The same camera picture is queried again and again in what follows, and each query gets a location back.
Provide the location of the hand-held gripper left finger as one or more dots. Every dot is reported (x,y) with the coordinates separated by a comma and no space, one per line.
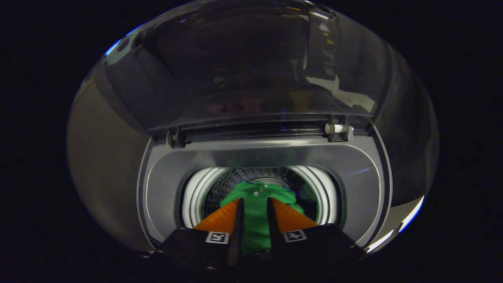
(237,232)

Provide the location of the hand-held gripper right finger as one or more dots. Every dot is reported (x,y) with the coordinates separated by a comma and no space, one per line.
(273,228)

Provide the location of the green polo shirt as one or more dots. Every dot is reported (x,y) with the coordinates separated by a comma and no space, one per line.
(255,220)

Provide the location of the transparent washing machine lid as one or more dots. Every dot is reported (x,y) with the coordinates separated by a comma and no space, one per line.
(235,70)

